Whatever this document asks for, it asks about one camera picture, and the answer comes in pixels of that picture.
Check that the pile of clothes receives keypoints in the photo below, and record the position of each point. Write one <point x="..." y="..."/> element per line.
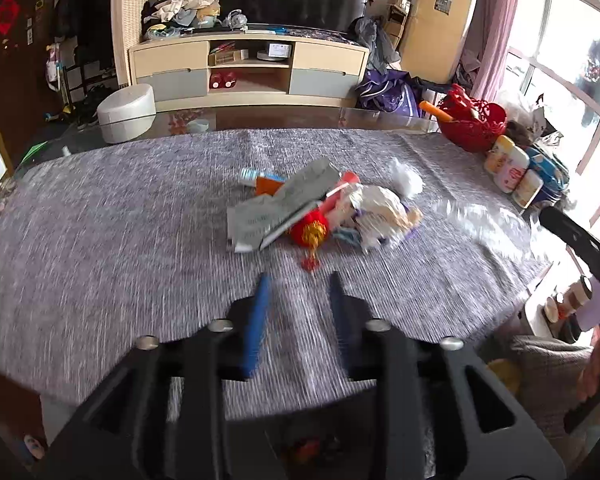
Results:
<point x="180" y="7"/>

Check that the white crumpled tissue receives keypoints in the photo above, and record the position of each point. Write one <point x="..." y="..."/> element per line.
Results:
<point x="406" y="176"/>

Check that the white round device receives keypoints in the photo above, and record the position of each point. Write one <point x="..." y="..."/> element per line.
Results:
<point x="275" y="51"/>

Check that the dark hanging coats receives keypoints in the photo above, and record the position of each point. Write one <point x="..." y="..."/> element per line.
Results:
<point x="82" y="0"/>

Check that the beige television cabinet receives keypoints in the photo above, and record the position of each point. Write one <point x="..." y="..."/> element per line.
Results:
<point x="320" y="57"/>

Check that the orange paper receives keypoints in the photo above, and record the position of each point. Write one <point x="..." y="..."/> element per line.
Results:
<point x="267" y="186"/>

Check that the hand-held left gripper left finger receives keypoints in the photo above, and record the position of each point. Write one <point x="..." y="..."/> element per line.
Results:
<point x="256" y="332"/>

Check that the shoe rack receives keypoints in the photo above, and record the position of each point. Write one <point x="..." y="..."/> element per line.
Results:
<point x="87" y="100"/>

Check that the crumpled silver bag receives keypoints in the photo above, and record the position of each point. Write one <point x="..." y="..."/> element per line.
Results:
<point x="235" y="19"/>

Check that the beige woven screen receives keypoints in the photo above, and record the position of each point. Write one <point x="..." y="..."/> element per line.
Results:
<point x="127" y="10"/>

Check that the small clear bottle blue cap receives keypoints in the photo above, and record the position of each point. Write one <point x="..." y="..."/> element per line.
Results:
<point x="248" y="176"/>

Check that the red plastic basket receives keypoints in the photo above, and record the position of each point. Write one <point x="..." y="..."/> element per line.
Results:
<point x="472" y="130"/>

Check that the yellow white snack packet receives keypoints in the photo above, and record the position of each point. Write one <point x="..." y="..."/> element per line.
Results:
<point x="515" y="172"/>
<point x="499" y="159"/>
<point x="527" y="190"/>

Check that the small wooden rack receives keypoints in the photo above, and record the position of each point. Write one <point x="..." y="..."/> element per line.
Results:
<point x="397" y="20"/>

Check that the red tube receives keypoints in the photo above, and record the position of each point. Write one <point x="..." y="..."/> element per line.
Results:
<point x="347" y="182"/>

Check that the small cardboard box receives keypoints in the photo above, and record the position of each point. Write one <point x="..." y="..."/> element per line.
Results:
<point x="226" y="55"/>

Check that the grey cushion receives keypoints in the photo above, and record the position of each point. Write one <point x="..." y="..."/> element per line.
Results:
<point x="545" y="375"/>

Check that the red diamond paper decoration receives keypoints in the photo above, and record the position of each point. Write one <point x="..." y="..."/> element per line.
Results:
<point x="5" y="14"/>

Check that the orange stick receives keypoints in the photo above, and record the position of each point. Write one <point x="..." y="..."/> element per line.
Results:
<point x="432" y="109"/>

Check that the clear plastic wrap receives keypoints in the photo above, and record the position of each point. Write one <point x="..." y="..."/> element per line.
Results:
<point x="470" y="220"/>

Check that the person's right hand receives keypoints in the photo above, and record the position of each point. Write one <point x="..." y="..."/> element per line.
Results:
<point x="599" y="365"/>

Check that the purple bag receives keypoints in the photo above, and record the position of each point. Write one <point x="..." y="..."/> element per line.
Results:
<point x="385" y="92"/>

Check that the white plastic bag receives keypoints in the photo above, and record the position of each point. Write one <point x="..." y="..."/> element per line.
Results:
<point x="380" y="210"/>

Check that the white round stool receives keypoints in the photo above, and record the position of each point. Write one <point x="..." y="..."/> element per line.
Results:
<point x="125" y="110"/>

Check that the grey garment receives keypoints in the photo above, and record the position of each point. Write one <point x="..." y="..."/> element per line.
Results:
<point x="375" y="40"/>

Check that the red bottles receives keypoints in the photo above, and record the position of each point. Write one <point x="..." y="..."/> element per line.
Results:
<point x="222" y="80"/>

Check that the grey woven tablecloth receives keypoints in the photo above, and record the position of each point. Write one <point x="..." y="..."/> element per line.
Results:
<point x="130" y="240"/>

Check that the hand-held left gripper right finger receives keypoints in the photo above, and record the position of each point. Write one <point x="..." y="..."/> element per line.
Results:
<point x="338" y="322"/>

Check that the red lantern ornament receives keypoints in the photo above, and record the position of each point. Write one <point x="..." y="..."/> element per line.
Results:
<point x="311" y="227"/>

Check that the paper cup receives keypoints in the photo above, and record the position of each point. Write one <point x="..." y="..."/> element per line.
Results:
<point x="576" y="300"/>

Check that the blue snack packet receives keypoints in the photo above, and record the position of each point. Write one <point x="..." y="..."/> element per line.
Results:
<point x="550" y="172"/>

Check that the brown door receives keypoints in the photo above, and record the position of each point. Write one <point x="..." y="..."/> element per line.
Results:
<point x="15" y="90"/>

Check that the tall cardboard box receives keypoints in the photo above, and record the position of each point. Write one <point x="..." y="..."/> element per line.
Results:
<point x="440" y="35"/>

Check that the pink curtain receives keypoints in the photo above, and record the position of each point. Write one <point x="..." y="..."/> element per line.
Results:
<point x="497" y="20"/>

